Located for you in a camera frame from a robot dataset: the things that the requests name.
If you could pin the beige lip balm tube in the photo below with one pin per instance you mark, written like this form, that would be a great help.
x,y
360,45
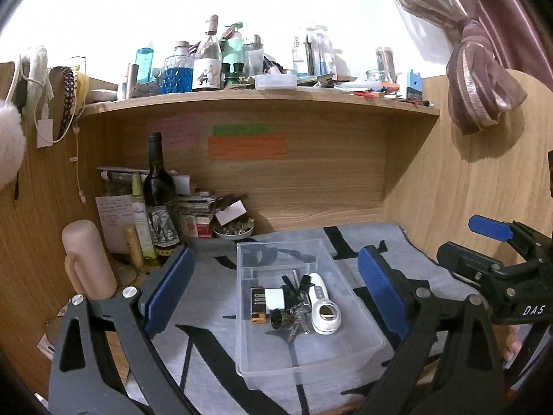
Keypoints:
x,y
133,246

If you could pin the grey mat with black pattern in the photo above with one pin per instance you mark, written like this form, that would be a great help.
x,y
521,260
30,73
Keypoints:
x,y
207,311

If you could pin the clear tumbler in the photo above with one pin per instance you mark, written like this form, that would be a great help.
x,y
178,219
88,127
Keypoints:
x,y
255,58

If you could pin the beige mug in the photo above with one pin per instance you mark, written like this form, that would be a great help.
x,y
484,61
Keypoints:
x,y
86,259

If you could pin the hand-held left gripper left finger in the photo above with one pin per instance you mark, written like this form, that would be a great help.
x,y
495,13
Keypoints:
x,y
170,287

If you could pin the orange sticky note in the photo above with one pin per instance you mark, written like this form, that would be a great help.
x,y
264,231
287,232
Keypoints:
x,y
246,148

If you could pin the clear toothbrush holder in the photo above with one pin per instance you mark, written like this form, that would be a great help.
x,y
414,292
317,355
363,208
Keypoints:
x,y
322,54

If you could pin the white handheld massager device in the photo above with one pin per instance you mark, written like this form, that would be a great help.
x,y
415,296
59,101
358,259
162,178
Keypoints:
x,y
326,315

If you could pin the clear bottle with white label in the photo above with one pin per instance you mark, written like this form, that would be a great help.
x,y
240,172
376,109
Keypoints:
x,y
206,69

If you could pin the rolled printed paper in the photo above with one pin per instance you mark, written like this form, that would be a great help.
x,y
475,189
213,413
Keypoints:
x,y
125,175

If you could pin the white folded paper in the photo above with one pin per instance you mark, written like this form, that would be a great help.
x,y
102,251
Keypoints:
x,y
183,183

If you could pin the black and gold tube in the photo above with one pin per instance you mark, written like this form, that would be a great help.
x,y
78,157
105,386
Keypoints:
x,y
258,307

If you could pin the tall glass jar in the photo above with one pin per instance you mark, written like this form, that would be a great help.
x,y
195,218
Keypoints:
x,y
385,65

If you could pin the blue plastic box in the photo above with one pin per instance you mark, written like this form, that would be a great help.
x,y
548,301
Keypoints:
x,y
413,84

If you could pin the dark green small bottle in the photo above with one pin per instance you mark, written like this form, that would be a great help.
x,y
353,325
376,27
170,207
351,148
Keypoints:
x,y
232,75

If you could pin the white charger plug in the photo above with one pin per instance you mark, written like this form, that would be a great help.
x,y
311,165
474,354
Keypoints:
x,y
274,299

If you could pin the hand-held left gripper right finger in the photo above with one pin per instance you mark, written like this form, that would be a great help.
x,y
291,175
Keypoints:
x,y
382,289

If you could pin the green spray bottle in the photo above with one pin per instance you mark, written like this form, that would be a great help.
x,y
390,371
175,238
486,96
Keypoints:
x,y
140,224

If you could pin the green sticky note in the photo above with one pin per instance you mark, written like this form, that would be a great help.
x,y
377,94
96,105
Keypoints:
x,y
242,130

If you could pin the white fluffy ball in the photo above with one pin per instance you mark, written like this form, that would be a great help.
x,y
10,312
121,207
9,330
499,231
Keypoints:
x,y
11,142

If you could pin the pink sticky note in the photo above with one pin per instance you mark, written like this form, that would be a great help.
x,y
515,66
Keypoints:
x,y
175,132

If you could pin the clear plastic storage box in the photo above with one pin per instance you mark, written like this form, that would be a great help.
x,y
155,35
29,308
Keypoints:
x,y
337,354

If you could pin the white and pink card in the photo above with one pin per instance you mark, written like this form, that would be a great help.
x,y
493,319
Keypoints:
x,y
231,212

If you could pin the blue patterned glass bottle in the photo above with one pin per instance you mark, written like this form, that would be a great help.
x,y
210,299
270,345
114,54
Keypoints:
x,y
177,73

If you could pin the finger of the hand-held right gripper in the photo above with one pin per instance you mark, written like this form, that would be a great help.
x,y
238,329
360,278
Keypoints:
x,y
490,227
466,263

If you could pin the wooden desk hutch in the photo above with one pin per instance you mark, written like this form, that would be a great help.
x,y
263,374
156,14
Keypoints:
x,y
324,173

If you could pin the mint green pump bottle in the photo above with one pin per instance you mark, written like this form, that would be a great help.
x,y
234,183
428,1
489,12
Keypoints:
x,y
234,49

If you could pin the white cloth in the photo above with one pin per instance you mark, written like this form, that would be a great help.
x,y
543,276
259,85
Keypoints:
x,y
36,67

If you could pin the mauve tied curtain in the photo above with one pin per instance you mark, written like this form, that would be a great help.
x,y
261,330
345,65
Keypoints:
x,y
475,73

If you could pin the person's right hand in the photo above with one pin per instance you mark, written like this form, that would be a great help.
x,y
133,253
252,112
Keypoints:
x,y
514,346

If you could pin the teal plastic bottle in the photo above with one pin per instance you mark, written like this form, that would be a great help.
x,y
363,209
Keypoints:
x,y
144,65

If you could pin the red small box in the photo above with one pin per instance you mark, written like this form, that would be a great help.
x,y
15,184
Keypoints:
x,y
205,229

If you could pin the white bowl of beads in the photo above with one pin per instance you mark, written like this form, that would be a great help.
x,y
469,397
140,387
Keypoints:
x,y
233,232

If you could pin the beaded headband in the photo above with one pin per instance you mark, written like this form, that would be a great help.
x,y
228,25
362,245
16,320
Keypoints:
x,y
68,95

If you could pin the brown tube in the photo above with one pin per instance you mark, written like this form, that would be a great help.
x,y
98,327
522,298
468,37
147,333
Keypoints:
x,y
131,80

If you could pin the fruit printed box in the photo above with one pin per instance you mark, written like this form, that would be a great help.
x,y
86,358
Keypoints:
x,y
189,226

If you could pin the black round metal cap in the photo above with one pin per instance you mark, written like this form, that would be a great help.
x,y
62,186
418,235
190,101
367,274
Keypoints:
x,y
281,320

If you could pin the dark stone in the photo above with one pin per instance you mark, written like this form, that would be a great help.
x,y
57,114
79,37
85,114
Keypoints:
x,y
147,89

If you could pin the dark wine bottle elephant label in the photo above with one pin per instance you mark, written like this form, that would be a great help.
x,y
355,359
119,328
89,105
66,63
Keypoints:
x,y
160,199

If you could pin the white plastic container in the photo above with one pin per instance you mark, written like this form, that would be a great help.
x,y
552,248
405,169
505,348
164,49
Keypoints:
x,y
276,81

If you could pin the clear bottle with blue liquid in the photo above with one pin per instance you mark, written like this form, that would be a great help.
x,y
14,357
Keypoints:
x,y
299,58

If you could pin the bunch of black keys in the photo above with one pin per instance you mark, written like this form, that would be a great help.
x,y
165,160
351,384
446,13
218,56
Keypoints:
x,y
298,311

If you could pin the white handwritten paper note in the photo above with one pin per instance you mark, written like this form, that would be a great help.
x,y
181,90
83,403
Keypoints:
x,y
112,220

